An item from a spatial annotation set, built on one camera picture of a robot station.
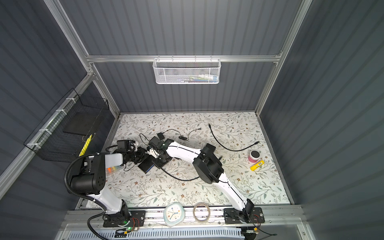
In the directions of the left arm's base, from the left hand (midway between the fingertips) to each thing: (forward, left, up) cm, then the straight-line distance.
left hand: (150, 153), depth 96 cm
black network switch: (-8, +1, 0) cm, 8 cm away
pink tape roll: (-9, -65, +5) cm, 66 cm away
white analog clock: (-36, -17, +2) cm, 40 cm away
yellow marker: (-14, -65, +2) cm, 66 cm away
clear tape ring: (-34, -27, -1) cm, 44 cm away
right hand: (-9, -6, -1) cm, 11 cm away
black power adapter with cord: (+14, -6, 0) cm, 15 cm away
